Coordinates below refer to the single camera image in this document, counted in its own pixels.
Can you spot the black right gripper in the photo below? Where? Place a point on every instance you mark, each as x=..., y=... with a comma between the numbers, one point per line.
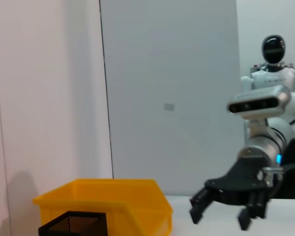
x=241, y=182

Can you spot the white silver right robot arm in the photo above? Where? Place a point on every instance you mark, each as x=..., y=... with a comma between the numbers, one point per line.
x=263, y=142

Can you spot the black mesh pen holder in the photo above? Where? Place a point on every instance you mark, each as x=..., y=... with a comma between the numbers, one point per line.
x=73, y=225

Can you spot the yellow plastic bin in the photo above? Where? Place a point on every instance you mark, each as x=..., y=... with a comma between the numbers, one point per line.
x=100, y=196

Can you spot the white robot torso black head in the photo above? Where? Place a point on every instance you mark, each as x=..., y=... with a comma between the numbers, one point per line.
x=273, y=78

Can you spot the grey wall sticker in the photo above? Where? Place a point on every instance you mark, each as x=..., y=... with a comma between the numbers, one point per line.
x=169, y=107

